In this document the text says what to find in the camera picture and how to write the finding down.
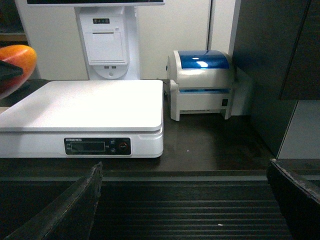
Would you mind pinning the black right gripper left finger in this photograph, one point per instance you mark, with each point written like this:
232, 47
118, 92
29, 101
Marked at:
70, 216

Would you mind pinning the white checkout terminal stand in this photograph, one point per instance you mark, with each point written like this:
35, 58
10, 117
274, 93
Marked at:
84, 39

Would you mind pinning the black slatted checkout counter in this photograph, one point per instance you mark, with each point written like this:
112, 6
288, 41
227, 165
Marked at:
210, 183

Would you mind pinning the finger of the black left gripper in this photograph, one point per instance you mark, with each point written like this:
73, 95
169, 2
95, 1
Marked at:
9, 71

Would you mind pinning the dark red orange mango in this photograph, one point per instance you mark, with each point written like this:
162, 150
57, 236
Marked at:
22, 56

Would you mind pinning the white checkout scale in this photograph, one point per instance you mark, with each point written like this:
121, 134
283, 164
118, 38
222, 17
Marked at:
86, 119

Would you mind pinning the white blue label printer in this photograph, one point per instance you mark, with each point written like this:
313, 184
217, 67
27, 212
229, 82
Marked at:
200, 82

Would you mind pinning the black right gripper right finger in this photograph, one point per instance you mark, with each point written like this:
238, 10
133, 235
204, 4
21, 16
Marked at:
298, 200

